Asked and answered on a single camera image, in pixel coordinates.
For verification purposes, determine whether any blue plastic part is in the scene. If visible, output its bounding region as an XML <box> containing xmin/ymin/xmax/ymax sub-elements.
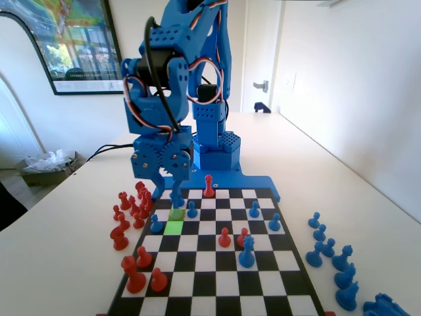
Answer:
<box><xmin>362</xmin><ymin>292</ymin><xmax>412</xmax><ymax>316</ymax></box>

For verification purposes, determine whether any black table cable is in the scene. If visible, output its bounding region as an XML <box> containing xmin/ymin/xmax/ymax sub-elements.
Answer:
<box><xmin>93</xmin><ymin>142</ymin><xmax>134</xmax><ymax>157</ymax></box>
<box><xmin>85</xmin><ymin>145</ymin><xmax>133</xmax><ymax>163</ymax></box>

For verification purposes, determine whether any blue chess king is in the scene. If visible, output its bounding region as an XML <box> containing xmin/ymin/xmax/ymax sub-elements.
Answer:
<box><xmin>168</xmin><ymin>190</ymin><xmax>186</xmax><ymax>221</ymax></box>

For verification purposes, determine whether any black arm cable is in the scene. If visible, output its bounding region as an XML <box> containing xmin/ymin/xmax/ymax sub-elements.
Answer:
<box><xmin>143</xmin><ymin>16</ymin><xmax>182</xmax><ymax>134</ymax></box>

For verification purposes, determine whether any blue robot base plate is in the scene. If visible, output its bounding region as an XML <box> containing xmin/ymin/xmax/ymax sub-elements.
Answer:
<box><xmin>153</xmin><ymin>163</ymin><xmax>282</xmax><ymax>203</ymax></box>

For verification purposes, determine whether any clear plastic bag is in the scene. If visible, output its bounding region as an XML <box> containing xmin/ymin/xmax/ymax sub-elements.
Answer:
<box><xmin>22</xmin><ymin>149</ymin><xmax>76</xmax><ymax>174</ymax></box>

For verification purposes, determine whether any black framed poster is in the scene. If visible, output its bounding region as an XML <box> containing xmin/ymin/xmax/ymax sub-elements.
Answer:
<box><xmin>0</xmin><ymin>0</ymin><xmax>130</xmax><ymax>97</ymax></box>

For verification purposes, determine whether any cardboard box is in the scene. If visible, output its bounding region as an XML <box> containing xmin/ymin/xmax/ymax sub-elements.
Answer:
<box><xmin>16</xmin><ymin>150</ymin><xmax>86</xmax><ymax>187</ymax></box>

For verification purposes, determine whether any red white black servo wire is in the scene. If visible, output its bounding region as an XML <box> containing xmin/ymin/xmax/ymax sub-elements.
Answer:
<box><xmin>122</xmin><ymin>75</ymin><xmax>176</xmax><ymax>136</ymax></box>
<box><xmin>187</xmin><ymin>60</ymin><xmax>228</xmax><ymax>105</ymax></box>

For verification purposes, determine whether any large blue piece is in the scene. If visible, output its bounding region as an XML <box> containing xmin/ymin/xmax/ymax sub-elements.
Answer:
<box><xmin>238</xmin><ymin>236</ymin><xmax>256</xmax><ymax>269</ymax></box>

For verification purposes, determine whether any black white chessboard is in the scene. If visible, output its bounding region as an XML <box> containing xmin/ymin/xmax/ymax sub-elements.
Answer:
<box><xmin>105</xmin><ymin>187</ymin><xmax>326</xmax><ymax>316</ymax></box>

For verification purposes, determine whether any large red piece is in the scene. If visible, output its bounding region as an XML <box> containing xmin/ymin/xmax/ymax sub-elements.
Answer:
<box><xmin>120</xmin><ymin>255</ymin><xmax>147</xmax><ymax>294</ymax></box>

